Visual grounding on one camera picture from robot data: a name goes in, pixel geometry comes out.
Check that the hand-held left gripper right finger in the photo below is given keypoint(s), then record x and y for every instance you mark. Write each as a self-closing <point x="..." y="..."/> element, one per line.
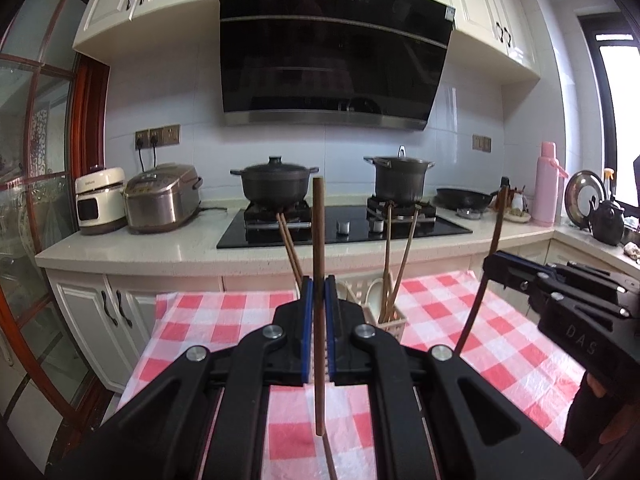
<point x="330" y="330"/>

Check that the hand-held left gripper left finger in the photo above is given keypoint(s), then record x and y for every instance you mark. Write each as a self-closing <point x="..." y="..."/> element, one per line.
<point x="306" y="330"/>

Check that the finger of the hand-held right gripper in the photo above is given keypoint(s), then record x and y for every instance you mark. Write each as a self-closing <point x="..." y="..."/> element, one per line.
<point x="510" y="277"/>
<point x="520" y="264"/>

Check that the dark brown chopstick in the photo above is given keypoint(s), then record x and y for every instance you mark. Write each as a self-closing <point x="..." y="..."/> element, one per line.
<point x="495" y="240"/>

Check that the cream plastic utensil holder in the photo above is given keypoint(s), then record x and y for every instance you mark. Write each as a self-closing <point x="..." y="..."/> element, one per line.
<point x="392" y="327"/>

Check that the thick brown wooden chopstick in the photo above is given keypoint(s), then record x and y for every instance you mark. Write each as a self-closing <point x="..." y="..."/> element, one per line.
<point x="318" y="240"/>

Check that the person's right hand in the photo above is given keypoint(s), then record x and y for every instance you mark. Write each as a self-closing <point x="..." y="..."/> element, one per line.
<point x="617" y="435"/>

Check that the small bowl of food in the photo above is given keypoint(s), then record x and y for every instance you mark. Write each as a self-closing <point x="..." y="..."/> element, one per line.
<point x="517" y="216"/>

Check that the white lower cabinet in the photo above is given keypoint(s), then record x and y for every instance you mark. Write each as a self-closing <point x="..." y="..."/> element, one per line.
<point x="575" y="255"/>
<point x="85" y="320"/>

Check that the small white jar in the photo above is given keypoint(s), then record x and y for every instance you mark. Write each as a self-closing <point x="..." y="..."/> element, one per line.
<point x="519" y="202"/>

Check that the small metal dish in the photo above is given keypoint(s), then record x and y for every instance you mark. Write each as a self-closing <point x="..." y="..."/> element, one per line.
<point x="470" y="214"/>

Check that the pink thermos flask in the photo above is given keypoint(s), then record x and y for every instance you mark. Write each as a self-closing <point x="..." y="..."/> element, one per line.
<point x="545" y="190"/>

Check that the thin brown chopstick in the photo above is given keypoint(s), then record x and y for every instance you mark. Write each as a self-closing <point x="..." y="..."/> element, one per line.
<point x="330" y="460"/>
<point x="294" y="252"/>
<point x="287" y="250"/>

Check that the oil bottle with black cap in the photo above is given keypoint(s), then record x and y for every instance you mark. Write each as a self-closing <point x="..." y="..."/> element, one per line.
<point x="504" y="180"/>

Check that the black wok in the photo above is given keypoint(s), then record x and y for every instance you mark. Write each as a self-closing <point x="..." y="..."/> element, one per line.
<point x="462" y="199"/>

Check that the light brown wooden chopstick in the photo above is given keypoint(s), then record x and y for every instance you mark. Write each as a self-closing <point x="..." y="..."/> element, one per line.
<point x="388" y="260"/>
<point x="407" y="255"/>

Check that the glass pot lid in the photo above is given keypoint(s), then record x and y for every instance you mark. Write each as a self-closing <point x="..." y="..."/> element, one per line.
<point x="580" y="195"/>

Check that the black kettle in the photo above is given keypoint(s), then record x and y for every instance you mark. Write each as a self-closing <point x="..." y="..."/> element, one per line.
<point x="607" y="225"/>

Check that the black glass gas cooktop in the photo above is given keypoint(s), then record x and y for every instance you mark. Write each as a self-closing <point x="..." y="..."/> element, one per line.
<point x="270" y="237"/>

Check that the red white checkered tablecloth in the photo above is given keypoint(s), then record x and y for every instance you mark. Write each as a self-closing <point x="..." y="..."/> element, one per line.
<point x="200" y="320"/>

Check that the yellow capped bottle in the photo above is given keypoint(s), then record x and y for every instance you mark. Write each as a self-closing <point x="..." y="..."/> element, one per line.
<point x="608" y="185"/>

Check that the dark grey stockpot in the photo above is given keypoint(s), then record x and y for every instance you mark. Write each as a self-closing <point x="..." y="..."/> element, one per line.
<point x="400" y="180"/>

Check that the black casserole pot with lid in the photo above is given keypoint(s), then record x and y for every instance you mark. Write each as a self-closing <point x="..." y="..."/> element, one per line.
<point x="272" y="185"/>

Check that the dark framed window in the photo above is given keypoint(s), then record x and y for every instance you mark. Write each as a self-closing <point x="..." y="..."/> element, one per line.
<point x="620" y="110"/>

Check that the bronze rice cooker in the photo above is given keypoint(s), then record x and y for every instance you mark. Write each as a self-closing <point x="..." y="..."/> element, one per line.
<point x="160" y="200"/>

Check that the white small kitchen appliance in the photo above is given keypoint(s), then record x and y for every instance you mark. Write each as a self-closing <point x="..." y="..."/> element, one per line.
<point x="100" y="185"/>

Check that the white upper cabinet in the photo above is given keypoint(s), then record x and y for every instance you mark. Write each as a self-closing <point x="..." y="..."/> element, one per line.
<point x="150" y="5"/>
<point x="500" y="10"/>

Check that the black glass range hood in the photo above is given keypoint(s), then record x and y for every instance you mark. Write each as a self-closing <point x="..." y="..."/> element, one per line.
<point x="325" y="60"/>

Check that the wooden framed glass door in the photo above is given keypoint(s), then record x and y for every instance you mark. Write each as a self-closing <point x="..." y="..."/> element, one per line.
<point x="50" y="160"/>

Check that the single wall outlet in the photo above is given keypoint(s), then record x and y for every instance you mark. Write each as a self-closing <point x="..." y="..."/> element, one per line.
<point x="482" y="143"/>

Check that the triple wall outlet panel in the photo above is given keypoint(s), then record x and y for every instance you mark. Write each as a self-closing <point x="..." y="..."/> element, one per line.
<point x="170" y="135"/>

